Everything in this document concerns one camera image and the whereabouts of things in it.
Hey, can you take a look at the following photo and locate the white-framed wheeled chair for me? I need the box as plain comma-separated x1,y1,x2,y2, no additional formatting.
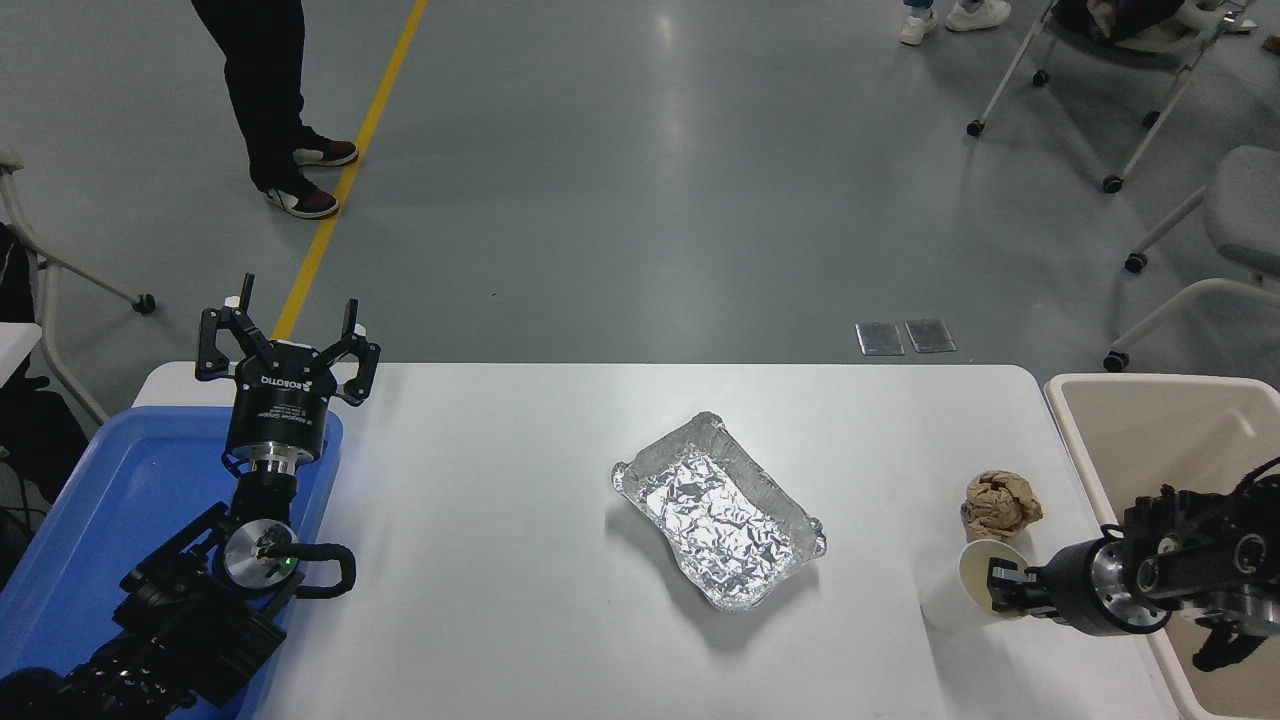
965,0,1263,195

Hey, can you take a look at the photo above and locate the white side table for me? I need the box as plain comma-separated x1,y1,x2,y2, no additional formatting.
0,321,44,389

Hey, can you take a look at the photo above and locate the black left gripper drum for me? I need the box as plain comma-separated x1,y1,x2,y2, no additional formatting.
221,343,332,464

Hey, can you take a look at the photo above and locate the standing person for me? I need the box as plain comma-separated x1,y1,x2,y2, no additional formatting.
189,0,360,221

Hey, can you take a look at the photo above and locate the seated person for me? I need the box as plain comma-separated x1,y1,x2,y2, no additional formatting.
0,220,91,593

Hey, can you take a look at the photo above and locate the crumpled tan paper ball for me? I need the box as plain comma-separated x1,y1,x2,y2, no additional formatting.
962,470,1046,543

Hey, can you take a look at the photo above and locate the walking person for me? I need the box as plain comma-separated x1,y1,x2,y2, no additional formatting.
897,0,1012,47

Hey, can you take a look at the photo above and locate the blue plastic tray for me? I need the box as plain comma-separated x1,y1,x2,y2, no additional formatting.
0,405,345,720

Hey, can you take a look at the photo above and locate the crumpled foil tray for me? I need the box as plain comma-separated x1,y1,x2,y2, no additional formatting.
611,410,829,613

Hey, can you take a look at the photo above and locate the white paper cup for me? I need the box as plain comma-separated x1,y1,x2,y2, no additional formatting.
919,538,1032,635

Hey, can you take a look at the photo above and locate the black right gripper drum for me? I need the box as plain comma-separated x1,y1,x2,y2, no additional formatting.
1038,539,1126,637

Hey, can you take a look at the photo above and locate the large pale bin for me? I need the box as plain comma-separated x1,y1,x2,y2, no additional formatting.
1043,372,1280,720

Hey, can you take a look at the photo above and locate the grey-seated wheeled chair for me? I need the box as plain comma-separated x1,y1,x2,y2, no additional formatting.
1102,145,1280,374

